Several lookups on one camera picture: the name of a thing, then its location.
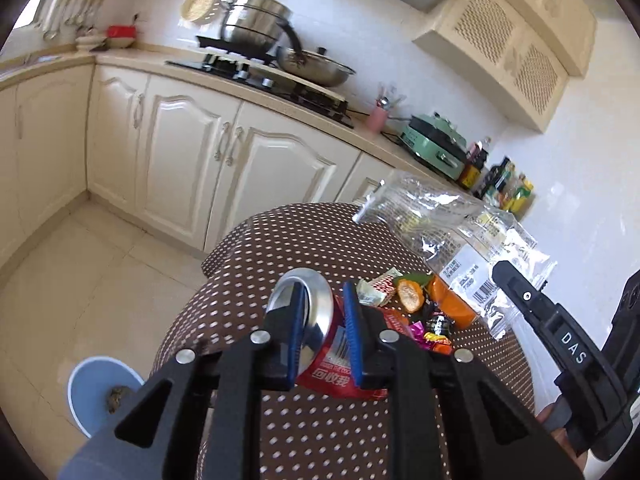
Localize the cream upper lattice cabinet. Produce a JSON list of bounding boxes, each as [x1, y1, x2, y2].
[[413, 0, 597, 132]]

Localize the clear plastic bag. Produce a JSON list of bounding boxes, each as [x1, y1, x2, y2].
[[354, 171, 556, 340]]

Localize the colourful candy wrappers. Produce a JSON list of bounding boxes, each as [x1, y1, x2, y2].
[[409, 304, 454, 356]]

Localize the hanging utensil rack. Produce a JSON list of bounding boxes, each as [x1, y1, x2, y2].
[[42, 0, 105, 42]]

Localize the brown polka dot tablecloth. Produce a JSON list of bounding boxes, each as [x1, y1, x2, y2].
[[150, 201, 537, 480]]

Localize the crushed orange Fanta can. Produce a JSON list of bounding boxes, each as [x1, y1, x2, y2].
[[426, 275, 476, 330]]

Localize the orange peel piece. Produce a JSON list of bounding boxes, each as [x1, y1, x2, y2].
[[396, 278, 425, 314]]

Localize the sauce bottles group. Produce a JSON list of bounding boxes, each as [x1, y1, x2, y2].
[[457, 138, 534, 219]]

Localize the red bowl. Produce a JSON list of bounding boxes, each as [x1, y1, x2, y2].
[[106, 25, 137, 49]]

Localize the cream lower cabinets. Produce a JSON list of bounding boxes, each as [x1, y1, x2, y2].
[[1, 60, 393, 260]]

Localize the person's hand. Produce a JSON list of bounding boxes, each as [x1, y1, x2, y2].
[[536, 403, 588, 471]]

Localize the blue trash bin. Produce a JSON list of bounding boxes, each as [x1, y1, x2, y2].
[[66, 356, 144, 438]]

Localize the red white checkered wrapper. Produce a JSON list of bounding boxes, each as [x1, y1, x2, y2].
[[356, 268, 402, 307]]

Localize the crushed red soda can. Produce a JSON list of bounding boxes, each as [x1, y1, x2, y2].
[[266, 268, 387, 401]]

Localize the stacked steel steamer pot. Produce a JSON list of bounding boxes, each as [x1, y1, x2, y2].
[[219, 0, 292, 54]]

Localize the green electric grill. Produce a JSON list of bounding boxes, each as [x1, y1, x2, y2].
[[400, 113, 468, 181]]

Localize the black gas stove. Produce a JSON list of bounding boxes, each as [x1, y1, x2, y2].
[[165, 36, 354, 129]]

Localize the cream round plate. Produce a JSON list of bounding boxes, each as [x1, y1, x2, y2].
[[180, 0, 216, 24]]

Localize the steel wok with lid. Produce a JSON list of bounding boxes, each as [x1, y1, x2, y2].
[[276, 47, 356, 88]]

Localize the pink utensil holder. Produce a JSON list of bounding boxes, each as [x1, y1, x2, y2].
[[364, 105, 388, 133]]

